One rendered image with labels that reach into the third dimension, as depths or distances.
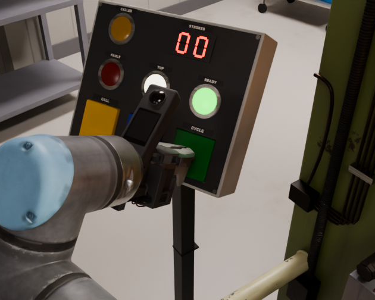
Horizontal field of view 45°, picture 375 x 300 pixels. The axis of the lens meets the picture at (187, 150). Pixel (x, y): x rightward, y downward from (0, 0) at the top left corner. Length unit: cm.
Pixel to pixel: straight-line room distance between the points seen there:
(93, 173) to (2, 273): 13
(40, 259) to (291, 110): 257
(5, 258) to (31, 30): 279
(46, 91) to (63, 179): 241
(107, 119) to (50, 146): 40
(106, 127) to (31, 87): 209
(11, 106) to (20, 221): 231
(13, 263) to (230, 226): 164
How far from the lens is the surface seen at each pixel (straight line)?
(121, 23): 86
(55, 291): 47
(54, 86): 290
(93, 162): 49
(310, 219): 108
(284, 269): 109
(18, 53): 321
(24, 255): 49
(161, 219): 210
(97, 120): 87
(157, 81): 80
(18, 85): 298
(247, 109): 75
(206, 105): 76
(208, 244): 199
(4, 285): 50
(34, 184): 44
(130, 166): 54
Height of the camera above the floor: 146
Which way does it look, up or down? 36 degrees down
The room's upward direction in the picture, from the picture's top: straight up
